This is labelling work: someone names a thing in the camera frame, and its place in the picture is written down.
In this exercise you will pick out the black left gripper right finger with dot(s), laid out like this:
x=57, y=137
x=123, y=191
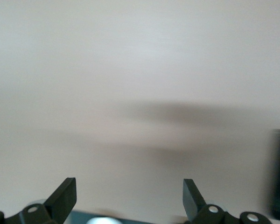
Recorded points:
x=193, y=203

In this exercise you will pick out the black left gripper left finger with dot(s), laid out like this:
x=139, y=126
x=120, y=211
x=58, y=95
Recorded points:
x=58, y=200

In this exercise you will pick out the white computer mouse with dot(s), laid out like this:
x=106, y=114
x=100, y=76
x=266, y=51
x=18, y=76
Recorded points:
x=103, y=221

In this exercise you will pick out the black mouse pad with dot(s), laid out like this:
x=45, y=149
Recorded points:
x=142, y=219

